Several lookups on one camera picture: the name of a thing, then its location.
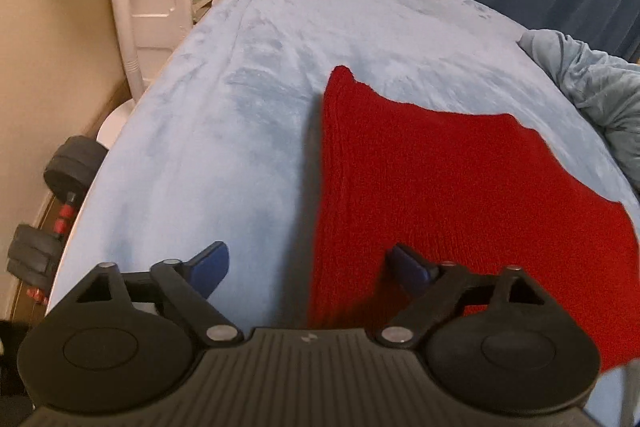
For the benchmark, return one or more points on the red knit cardigan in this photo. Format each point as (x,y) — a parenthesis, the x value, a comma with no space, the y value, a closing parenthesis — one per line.
(481,191)

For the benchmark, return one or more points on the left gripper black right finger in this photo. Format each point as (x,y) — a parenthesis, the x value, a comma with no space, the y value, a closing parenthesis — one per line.
(497,342)

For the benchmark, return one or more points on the black dumbbell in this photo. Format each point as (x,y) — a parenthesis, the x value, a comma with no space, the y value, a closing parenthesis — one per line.
(35,253)

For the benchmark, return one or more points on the crumpled grey-blue blanket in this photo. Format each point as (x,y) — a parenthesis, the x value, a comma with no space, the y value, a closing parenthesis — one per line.
(603,87)

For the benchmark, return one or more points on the light blue bed cover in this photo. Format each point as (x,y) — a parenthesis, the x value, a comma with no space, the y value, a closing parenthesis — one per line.
(225,145)

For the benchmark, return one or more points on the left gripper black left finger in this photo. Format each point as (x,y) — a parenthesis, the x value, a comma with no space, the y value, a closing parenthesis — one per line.
(119,340)

